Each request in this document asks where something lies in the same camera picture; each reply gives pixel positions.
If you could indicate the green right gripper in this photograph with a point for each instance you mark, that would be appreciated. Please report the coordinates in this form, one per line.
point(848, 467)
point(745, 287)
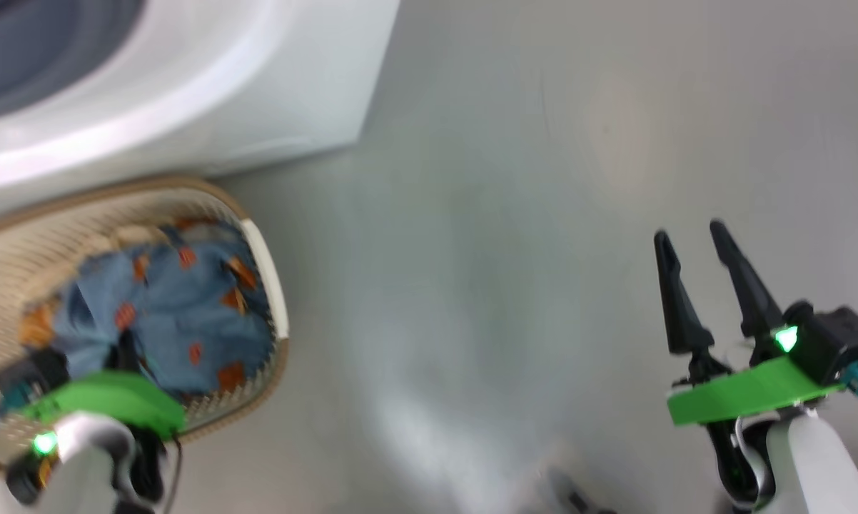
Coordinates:
point(750, 392)

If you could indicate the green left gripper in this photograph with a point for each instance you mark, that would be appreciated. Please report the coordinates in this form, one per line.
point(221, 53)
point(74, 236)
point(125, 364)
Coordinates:
point(115, 396)

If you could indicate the blue bear print garment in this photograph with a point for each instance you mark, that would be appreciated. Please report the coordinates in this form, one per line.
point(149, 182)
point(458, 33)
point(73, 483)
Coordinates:
point(179, 321)

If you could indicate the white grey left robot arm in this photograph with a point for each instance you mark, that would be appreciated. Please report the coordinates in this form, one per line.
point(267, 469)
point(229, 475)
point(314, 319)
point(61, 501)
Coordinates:
point(93, 464)

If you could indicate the cream perforated laundry basket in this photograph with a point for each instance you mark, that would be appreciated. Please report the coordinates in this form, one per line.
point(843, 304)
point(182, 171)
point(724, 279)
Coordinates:
point(1, 271)

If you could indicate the white front-load washing machine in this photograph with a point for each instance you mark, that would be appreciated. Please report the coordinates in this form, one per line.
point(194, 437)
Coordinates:
point(222, 78)

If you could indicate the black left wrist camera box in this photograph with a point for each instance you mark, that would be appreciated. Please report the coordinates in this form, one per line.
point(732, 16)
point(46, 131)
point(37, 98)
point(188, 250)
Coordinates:
point(33, 375)

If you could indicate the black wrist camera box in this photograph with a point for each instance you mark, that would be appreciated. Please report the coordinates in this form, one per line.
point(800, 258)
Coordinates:
point(33, 375)
point(839, 339)

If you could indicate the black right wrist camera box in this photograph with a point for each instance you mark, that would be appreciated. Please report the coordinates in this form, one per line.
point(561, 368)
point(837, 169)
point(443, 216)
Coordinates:
point(839, 339)

